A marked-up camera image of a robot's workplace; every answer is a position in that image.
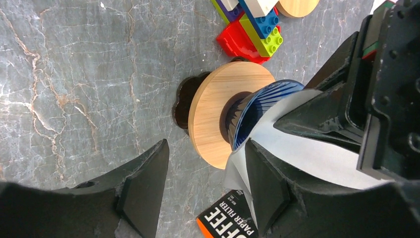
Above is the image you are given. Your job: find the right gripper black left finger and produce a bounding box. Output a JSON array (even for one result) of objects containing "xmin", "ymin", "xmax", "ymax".
[{"xmin": 0, "ymin": 139, "xmax": 169, "ymax": 238}]

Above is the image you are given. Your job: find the white paper coffee filter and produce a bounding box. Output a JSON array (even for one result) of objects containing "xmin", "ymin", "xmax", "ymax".
[{"xmin": 224, "ymin": 89, "xmax": 394, "ymax": 227}]

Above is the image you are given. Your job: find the colourful toy block pile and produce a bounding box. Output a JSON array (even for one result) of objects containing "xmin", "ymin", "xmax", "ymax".
[{"xmin": 212, "ymin": 0, "xmax": 283, "ymax": 64}]

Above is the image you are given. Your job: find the blue ribbed dripper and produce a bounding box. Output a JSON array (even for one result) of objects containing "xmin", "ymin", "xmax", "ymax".
[{"xmin": 225, "ymin": 79, "xmax": 305, "ymax": 151}]

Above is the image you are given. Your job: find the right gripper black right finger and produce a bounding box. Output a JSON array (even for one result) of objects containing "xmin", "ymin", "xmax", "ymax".
[{"xmin": 245, "ymin": 141, "xmax": 420, "ymax": 238}]

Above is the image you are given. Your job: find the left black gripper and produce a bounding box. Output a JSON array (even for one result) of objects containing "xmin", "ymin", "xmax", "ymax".
[{"xmin": 274, "ymin": 0, "xmax": 420, "ymax": 180}]

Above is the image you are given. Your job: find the orange coffee filter box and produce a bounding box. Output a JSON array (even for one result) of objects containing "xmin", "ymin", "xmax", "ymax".
[{"xmin": 196, "ymin": 190, "xmax": 259, "ymax": 238}]

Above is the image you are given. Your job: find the small wooden ring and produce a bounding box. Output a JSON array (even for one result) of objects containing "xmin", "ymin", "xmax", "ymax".
[{"xmin": 275, "ymin": 0, "xmax": 321, "ymax": 18}]

